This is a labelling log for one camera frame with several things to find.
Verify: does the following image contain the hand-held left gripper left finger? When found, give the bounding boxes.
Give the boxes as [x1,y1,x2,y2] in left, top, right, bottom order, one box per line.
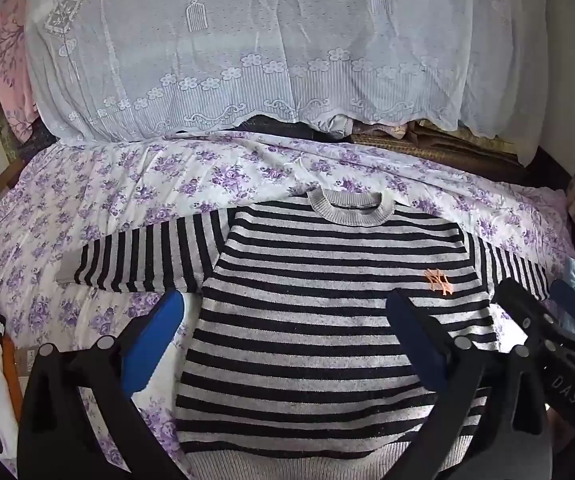
[16,289,203,480]

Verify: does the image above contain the folded orange garment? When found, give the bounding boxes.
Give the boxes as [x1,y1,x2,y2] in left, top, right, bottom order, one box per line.
[2,336,23,421]

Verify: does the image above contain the pink floral cloth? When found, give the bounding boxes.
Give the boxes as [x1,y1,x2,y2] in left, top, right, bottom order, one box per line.
[0,0,43,143]

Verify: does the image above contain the white lace cover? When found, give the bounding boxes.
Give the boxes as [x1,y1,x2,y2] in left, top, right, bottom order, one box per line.
[25,0,551,143]

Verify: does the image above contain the brown wooden board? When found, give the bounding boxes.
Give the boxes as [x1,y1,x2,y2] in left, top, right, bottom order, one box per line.
[0,160,26,201]

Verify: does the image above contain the dark patterned cloth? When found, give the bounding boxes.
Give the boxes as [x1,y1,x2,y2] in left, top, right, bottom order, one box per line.
[20,119,59,157]

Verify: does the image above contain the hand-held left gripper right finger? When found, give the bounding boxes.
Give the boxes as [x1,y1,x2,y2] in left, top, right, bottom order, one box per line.
[385,289,554,480]

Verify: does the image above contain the stack of folded brown blankets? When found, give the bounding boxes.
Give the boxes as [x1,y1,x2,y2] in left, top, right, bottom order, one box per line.
[350,119,535,173]

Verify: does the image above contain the brown label card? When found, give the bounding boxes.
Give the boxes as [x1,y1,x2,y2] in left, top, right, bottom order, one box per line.
[12,347,36,376]

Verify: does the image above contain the purple floral bed sheet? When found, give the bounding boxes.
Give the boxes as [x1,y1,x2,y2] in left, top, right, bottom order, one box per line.
[0,130,575,480]

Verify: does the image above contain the black and grey striped sweater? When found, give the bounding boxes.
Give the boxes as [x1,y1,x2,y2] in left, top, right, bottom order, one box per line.
[55,186,551,480]

